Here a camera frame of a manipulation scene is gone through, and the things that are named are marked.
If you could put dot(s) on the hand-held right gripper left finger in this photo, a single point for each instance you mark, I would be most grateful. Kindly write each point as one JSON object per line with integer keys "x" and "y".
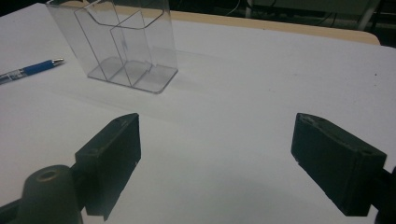
{"x": 113, "y": 158}

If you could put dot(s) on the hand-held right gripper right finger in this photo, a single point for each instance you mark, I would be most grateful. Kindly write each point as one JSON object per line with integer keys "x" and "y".
{"x": 336, "y": 165}

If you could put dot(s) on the clear acrylic pen holder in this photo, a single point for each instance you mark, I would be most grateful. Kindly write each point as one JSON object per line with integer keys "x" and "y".
{"x": 124, "y": 46}

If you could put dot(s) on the blue ballpoint pen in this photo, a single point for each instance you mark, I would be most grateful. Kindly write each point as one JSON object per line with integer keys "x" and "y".
{"x": 34, "y": 68}

